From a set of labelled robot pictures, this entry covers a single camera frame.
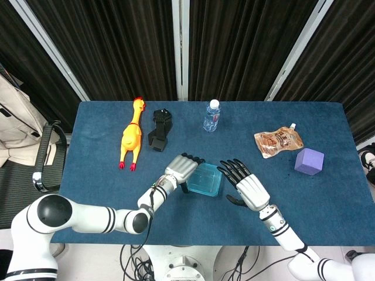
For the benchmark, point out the black and white device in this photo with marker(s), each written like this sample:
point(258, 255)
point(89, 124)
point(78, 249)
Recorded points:
point(368, 161)

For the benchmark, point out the black office chair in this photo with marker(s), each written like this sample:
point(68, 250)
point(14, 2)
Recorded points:
point(44, 152)

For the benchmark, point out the brown spout pouch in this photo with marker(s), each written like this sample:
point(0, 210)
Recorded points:
point(278, 140)

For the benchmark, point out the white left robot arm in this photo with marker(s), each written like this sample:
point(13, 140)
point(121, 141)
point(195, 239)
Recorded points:
point(88, 218)

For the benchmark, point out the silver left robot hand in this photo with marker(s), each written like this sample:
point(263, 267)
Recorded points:
point(180, 168)

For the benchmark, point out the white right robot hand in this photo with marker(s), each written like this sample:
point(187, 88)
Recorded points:
point(253, 191)

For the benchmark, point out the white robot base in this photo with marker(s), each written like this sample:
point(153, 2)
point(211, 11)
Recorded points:
point(181, 263)

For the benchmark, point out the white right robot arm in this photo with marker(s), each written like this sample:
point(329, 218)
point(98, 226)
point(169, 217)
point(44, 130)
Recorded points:
point(284, 234)

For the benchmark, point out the yellow rubber chicken toy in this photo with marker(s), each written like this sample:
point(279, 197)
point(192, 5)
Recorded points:
point(132, 137)

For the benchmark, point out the clear plastic water bottle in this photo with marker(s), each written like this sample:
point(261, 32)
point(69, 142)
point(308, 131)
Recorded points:
point(211, 120)

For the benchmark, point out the purple foam cube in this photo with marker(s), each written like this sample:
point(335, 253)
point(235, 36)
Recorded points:
point(309, 161)

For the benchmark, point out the white frame post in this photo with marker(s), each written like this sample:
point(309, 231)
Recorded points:
point(181, 49)
point(49, 49)
point(299, 49)

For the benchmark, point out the blue velvet tablecloth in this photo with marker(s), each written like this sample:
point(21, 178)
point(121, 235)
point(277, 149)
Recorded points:
point(102, 187)

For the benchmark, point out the clear blue plastic container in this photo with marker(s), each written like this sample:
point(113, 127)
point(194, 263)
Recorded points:
point(202, 193)

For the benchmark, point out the beige fabric bag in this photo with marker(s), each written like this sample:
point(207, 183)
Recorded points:
point(17, 117)

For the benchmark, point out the black pleated curtain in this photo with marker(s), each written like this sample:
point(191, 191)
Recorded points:
point(243, 49)
point(351, 58)
point(26, 52)
point(117, 49)

